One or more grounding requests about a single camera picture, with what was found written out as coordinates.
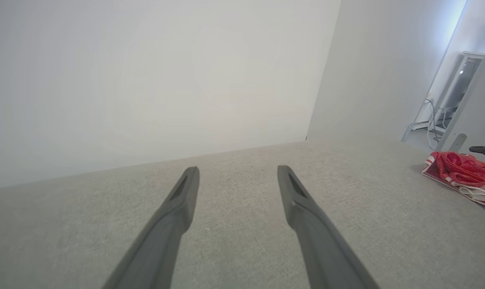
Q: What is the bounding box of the white power cable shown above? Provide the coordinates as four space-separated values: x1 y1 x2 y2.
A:
424 98 447 150

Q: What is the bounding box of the white rounded plastic post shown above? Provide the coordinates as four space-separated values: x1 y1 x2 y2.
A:
447 133 468 153

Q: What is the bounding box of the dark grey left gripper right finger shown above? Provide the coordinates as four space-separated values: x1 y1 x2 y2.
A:
277 165 379 289

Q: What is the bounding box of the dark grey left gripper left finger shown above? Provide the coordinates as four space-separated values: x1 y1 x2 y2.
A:
102 166 200 289

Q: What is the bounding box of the red white sports jersey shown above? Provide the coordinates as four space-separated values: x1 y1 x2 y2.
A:
422 151 485 214

